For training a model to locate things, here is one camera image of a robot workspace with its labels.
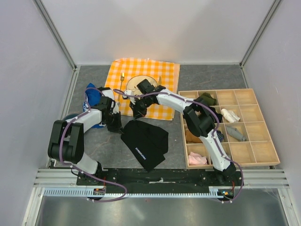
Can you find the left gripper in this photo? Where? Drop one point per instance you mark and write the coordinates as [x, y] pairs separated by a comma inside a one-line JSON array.
[[117, 127]]

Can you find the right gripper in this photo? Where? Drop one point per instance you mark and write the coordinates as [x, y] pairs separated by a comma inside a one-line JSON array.
[[138, 112]]

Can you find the black underwear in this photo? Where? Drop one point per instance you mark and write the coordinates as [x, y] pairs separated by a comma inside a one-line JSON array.
[[148, 143], [219, 116]]

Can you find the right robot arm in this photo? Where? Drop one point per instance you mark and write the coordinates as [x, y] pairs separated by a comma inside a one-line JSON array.
[[201, 121]]

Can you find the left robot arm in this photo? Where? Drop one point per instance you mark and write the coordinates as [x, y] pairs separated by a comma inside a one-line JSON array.
[[67, 137]]

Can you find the blue underwear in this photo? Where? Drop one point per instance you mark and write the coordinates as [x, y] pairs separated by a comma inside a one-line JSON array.
[[92, 96]]

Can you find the brown rolled underwear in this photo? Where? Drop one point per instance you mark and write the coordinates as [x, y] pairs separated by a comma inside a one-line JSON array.
[[190, 138]]

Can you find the dark green rolled underwear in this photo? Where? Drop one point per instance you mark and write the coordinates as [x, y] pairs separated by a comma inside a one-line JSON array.
[[209, 99]]

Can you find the pink rolled underwear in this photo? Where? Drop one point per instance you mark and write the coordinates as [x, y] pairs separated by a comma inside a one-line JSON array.
[[197, 159]]

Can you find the black rolled underwear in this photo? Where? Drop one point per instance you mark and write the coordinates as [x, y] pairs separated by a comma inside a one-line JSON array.
[[219, 116]]

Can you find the striped rolled underwear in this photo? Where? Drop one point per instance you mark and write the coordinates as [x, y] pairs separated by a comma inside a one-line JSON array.
[[220, 135]]

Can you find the white rolled underwear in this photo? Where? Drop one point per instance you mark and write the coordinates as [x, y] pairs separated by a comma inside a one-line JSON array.
[[230, 116]]

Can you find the grey rolled underwear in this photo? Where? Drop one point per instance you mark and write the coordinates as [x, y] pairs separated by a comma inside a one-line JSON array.
[[234, 132]]

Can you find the decorated ceramic plate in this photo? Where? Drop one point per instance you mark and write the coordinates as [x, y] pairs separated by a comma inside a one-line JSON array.
[[133, 82]]

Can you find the gold knife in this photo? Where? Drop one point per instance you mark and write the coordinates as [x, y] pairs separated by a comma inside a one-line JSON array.
[[159, 81]]

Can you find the gold fork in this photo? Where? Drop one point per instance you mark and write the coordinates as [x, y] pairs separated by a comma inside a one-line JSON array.
[[122, 76]]

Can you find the orange checkered cloth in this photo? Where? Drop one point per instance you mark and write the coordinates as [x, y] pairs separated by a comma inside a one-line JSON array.
[[132, 67]]

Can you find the blue ceramic bowl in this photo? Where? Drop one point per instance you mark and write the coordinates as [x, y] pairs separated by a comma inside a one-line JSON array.
[[70, 116]]

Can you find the wooden compartment tray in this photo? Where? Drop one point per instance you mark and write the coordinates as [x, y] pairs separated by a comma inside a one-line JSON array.
[[258, 149]]

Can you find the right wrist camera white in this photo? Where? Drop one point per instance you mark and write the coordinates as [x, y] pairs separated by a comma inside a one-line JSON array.
[[129, 95]]

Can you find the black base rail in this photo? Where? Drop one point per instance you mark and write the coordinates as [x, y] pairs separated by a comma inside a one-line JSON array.
[[159, 181]]

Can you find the grey cable duct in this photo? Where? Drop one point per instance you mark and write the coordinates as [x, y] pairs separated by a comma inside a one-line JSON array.
[[98, 193]]

